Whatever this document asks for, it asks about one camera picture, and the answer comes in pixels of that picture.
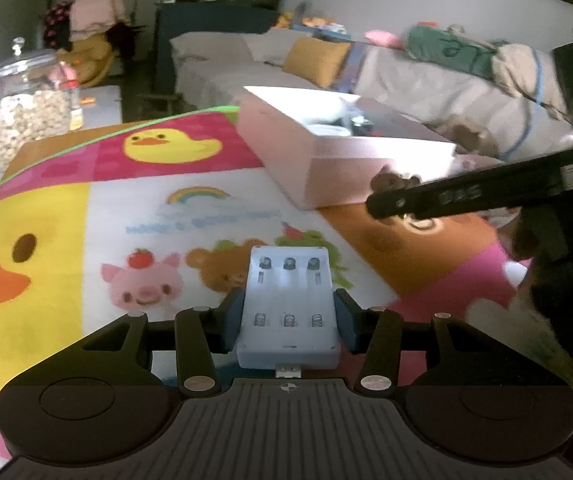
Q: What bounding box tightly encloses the white battery charger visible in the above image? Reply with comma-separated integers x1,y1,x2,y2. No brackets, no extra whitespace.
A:
236,246,341,372

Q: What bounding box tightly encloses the brown bear figurine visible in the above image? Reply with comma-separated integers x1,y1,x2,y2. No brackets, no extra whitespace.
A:
365,166,422,221

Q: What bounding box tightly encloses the brown plush on sofa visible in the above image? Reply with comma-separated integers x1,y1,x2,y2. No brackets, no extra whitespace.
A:
436,115,499,157

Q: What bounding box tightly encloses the grey sofa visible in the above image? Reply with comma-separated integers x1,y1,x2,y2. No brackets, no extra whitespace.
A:
168,28,573,160

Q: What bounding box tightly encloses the colourful cartoon play mat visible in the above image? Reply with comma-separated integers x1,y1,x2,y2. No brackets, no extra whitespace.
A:
0,110,526,468

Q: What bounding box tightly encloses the green clothing bundle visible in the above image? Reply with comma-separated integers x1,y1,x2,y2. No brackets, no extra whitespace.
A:
405,25,507,80

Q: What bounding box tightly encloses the pink cardboard box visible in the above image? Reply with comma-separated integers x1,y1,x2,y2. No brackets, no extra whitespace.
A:
238,86,455,209

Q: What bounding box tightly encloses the yellow cushion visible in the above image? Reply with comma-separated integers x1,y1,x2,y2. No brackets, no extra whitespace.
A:
282,37,351,89

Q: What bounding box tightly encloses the white coffee table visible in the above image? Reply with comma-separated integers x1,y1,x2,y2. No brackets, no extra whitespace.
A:
80,86,123,130

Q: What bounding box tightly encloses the small red-lid jar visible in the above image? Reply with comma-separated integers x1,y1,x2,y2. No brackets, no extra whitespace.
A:
62,79,84,131

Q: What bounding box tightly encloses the yellow armchair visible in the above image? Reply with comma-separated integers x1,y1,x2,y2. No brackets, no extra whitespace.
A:
56,34,117,88

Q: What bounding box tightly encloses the glass jar with nuts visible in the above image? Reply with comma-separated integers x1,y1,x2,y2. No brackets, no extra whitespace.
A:
0,37,72,172

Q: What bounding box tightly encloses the pink clothes pile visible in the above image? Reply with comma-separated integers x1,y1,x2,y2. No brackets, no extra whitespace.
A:
70,0,129,42

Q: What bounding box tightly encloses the beige bundle with blue strap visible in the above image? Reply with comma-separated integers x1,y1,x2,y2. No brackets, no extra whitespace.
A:
491,44,569,162

